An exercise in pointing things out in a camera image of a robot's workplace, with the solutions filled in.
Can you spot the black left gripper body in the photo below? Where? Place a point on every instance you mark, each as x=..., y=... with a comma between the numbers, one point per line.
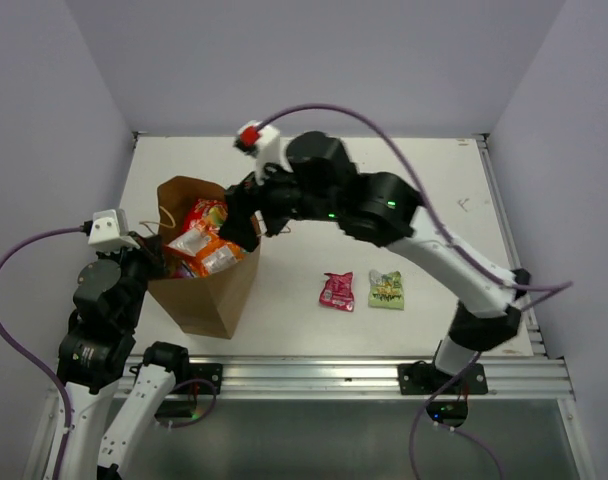
x=143, y=263

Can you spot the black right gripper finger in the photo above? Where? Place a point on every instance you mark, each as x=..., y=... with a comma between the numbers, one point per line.
x=271, y=225
x=240, y=226

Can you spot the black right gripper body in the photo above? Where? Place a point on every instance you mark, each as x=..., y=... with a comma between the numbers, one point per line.
x=280, y=193

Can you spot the red snack packet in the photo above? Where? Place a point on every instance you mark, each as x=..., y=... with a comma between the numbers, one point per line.
x=206, y=215

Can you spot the purple candy packet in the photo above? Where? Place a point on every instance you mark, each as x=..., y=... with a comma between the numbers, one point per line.
x=183, y=271

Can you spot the orange white snack packet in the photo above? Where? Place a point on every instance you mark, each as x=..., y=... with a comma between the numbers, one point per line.
x=203, y=251

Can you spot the brown paper bag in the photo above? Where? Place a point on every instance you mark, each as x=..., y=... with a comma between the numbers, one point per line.
x=210, y=306

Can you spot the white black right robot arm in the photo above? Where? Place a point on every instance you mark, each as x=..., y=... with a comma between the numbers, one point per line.
x=313, y=178

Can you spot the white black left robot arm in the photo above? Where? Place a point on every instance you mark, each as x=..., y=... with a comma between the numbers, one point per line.
x=108, y=302

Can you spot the pink small snack packet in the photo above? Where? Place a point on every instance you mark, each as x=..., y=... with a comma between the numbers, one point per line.
x=337, y=292

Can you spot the green small snack packet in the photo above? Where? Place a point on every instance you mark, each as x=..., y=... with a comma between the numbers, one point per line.
x=386, y=290

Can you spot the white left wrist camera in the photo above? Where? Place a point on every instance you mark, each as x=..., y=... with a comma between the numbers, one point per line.
x=109, y=232

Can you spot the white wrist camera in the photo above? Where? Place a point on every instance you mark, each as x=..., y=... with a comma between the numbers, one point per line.
x=109, y=232
x=262, y=143

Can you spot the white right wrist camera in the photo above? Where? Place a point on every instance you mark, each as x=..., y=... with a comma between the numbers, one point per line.
x=262, y=143

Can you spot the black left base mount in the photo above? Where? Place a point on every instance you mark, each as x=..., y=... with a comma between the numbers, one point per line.
x=195, y=398

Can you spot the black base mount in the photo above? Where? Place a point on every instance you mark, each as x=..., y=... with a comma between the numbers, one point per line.
x=195, y=398
x=422, y=378

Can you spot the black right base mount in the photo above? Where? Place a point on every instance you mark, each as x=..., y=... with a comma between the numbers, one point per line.
x=422, y=378

